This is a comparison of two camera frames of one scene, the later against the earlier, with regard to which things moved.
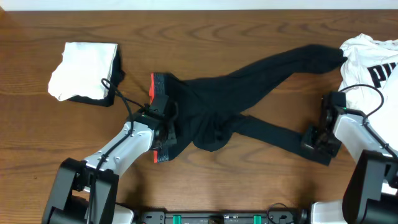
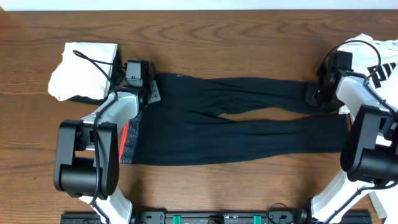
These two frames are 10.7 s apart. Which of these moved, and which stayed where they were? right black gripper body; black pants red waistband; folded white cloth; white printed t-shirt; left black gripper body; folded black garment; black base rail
Moved: right black gripper body; left black gripper body; black pants red waistband
Stayed: black base rail; white printed t-shirt; folded black garment; folded white cloth
